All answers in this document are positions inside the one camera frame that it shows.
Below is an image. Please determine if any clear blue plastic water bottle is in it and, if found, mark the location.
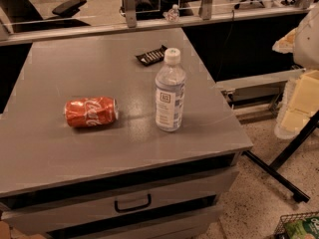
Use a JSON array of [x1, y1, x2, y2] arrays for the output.
[[156, 48, 186, 131]]

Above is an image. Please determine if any black snack wrapper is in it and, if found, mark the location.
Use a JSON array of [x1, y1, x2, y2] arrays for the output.
[[136, 46, 166, 67]]

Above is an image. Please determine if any crushed red cola can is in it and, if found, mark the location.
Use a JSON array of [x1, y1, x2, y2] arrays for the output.
[[64, 97, 119, 127]]

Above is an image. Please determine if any grey drawer cabinet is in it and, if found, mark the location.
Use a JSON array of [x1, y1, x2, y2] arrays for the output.
[[0, 27, 254, 239]]

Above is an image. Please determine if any upper grey drawer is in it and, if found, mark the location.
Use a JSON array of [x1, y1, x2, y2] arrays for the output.
[[4, 167, 238, 234]]

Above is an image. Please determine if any grey drawer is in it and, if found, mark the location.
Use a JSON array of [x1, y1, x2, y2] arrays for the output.
[[4, 167, 238, 234], [47, 196, 223, 239]]

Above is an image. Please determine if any grey metal bench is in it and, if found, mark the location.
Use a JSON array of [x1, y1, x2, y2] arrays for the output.
[[216, 68, 304, 117]]

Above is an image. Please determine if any lower grey drawer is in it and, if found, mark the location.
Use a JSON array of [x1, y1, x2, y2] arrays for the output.
[[47, 196, 223, 239]]

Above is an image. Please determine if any black metal stand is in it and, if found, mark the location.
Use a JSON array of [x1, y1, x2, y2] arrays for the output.
[[243, 111, 319, 203]]

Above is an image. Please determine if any white plastic bag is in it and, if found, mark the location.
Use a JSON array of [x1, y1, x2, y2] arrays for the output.
[[272, 4, 319, 70]]

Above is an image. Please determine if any glass partition with metal posts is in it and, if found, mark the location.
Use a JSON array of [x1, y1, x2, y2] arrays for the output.
[[1, 0, 314, 46]]

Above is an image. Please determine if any black office chair left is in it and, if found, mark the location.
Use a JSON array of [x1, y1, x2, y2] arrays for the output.
[[0, 0, 88, 33]]

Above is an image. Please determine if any green package in basket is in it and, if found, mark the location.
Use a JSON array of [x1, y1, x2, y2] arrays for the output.
[[284, 216, 319, 239]]

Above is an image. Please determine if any black drawer handle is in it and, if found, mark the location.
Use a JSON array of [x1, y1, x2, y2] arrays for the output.
[[114, 193, 152, 213]]

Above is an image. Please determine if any wire mesh basket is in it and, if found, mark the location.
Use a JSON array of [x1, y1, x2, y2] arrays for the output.
[[274, 211, 319, 239]]

